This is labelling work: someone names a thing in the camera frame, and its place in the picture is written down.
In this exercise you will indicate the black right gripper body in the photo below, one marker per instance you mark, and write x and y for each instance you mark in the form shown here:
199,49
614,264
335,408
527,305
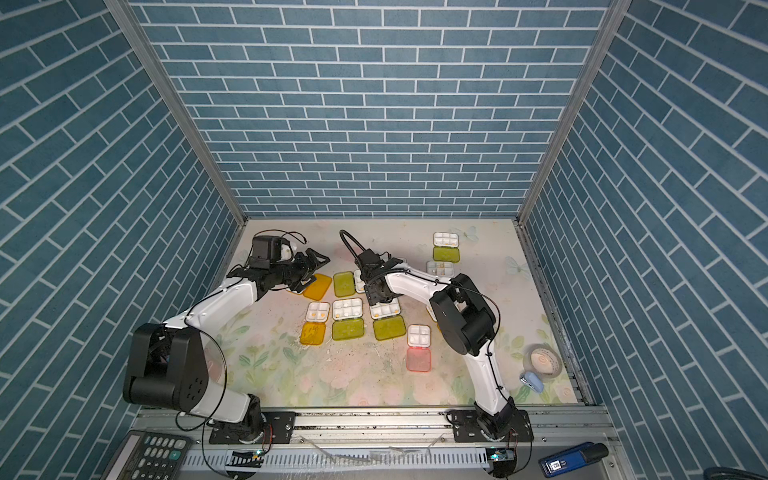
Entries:
372,295

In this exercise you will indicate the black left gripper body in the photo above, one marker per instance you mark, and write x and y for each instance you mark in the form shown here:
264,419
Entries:
293,273

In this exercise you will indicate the green pillbox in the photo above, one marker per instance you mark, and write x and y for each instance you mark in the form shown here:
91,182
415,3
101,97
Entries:
446,247
348,320
388,322

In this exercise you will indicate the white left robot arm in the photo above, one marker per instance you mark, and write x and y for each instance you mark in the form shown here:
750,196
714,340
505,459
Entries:
168,361

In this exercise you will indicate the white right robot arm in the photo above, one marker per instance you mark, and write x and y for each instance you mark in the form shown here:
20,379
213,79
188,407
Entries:
467,320

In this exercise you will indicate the orange pillbox back left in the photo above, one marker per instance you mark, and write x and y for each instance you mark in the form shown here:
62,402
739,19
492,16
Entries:
318,288

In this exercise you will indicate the green pillbox sideways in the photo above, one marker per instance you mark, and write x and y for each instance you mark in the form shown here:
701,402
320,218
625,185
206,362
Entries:
347,284

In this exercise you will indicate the small orange pillbox front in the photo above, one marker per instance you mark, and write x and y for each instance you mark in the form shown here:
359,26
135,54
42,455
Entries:
314,327

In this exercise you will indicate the clear pillbox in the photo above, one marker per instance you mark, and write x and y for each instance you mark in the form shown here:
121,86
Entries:
444,269

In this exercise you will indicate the pink pillbox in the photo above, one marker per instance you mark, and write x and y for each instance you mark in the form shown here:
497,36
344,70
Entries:
418,358

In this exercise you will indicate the tape roll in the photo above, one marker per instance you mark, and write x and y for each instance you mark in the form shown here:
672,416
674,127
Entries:
542,360

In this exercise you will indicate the black calculator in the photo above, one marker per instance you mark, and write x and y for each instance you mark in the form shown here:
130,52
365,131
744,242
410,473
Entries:
147,455

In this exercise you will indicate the blue handheld device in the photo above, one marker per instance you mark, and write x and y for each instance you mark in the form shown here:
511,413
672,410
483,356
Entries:
573,458

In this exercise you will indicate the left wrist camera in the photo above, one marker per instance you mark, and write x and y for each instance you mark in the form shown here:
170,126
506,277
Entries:
268,251

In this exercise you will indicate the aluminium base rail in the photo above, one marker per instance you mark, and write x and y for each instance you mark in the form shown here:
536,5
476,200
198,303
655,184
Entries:
408,443

